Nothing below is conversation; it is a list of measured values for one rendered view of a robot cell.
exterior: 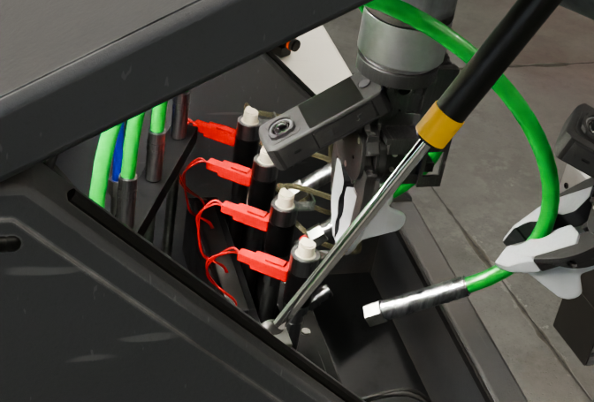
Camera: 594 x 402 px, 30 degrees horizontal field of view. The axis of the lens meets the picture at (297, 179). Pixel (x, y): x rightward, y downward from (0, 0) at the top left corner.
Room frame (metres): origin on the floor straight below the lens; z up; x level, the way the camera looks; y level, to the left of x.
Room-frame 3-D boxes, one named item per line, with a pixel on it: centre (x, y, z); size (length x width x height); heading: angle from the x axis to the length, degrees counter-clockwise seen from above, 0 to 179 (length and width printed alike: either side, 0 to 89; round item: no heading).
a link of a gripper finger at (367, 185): (0.83, -0.06, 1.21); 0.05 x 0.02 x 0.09; 20
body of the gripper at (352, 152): (0.86, -0.08, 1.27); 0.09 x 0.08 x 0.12; 110
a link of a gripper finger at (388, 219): (0.85, -0.08, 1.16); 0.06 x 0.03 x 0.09; 110
